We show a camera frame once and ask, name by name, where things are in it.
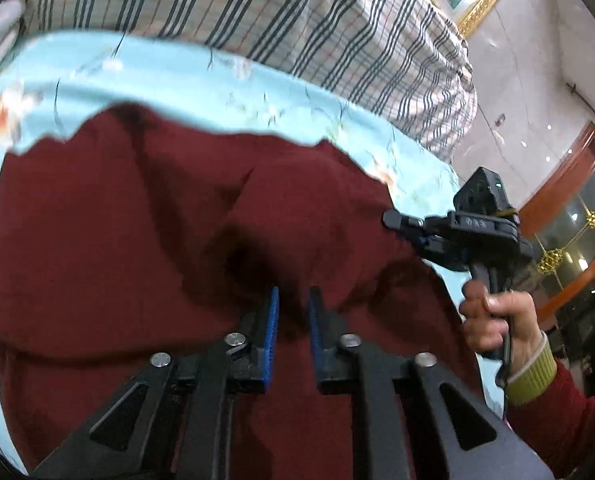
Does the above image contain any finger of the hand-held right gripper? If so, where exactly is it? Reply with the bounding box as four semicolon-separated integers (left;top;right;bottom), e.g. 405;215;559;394
411;236;471;273
382;210;428;235

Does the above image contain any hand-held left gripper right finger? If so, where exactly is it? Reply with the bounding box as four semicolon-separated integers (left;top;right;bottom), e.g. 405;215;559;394
307;286;555;480

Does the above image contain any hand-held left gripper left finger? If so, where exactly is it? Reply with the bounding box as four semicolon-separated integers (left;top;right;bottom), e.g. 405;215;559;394
30;286;281;480

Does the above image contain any dark red knit sweater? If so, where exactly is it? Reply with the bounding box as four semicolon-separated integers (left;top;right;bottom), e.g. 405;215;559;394
0;102;509;480

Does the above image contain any person's right forearm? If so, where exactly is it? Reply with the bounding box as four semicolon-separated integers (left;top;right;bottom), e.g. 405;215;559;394
503;335;595;480

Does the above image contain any person's right hand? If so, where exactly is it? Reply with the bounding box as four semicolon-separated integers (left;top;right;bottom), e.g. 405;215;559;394
459;280;549;377

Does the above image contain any gold door ornament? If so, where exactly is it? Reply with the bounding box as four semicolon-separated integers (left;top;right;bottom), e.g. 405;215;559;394
536;246;567;277

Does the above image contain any wooden framed glass door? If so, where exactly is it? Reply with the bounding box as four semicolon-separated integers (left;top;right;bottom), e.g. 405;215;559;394
519;120;595;323

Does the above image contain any beige plaid quilt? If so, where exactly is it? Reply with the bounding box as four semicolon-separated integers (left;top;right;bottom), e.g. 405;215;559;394
7;0;478;163

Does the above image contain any light blue floral bed sheet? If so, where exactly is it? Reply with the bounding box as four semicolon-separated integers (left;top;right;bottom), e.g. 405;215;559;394
0;30;464;476

